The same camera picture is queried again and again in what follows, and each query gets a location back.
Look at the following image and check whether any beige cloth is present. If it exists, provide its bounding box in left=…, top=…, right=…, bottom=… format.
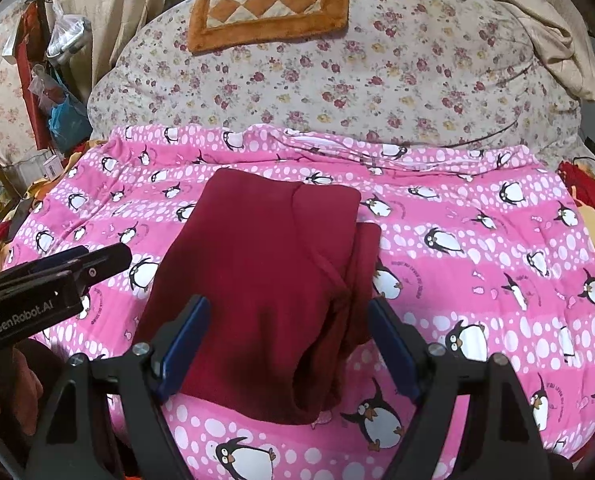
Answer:
left=457, top=0, right=595, bottom=103

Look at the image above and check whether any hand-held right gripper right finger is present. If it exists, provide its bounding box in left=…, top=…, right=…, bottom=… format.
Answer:
left=367, top=297, right=553, bottom=480

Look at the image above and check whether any floral print quilt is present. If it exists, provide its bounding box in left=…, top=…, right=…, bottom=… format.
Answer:
left=86, top=0, right=583, bottom=161

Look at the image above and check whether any pink penguin print blanket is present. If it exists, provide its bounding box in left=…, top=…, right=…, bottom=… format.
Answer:
left=2, top=122, right=595, bottom=480

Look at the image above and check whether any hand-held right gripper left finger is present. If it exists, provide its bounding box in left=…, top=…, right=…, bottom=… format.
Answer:
left=25, top=295, right=213, bottom=480

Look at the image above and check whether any dark red garment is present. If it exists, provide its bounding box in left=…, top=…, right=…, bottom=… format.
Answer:
left=134, top=167, right=382, bottom=426

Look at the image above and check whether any person's left hand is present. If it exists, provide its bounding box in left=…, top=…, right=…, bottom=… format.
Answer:
left=0, top=337, right=46, bottom=441

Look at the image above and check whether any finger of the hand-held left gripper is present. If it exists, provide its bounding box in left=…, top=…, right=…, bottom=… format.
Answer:
left=75, top=243, right=133, bottom=293
left=0, top=246, right=91, bottom=281

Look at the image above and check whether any beige curtain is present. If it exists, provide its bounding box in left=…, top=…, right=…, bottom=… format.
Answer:
left=42, top=0, right=178, bottom=106

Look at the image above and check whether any white box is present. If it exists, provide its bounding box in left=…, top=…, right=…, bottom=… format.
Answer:
left=8, top=150, right=61, bottom=196

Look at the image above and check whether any clear plastic bag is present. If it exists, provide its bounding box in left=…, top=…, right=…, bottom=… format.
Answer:
left=45, top=0, right=91, bottom=61

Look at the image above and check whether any red hanging cloth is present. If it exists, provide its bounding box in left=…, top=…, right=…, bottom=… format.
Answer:
left=16, top=2, right=53, bottom=151

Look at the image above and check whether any blue plastic bag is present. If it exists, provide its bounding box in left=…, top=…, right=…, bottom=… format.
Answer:
left=48, top=92, right=92, bottom=153

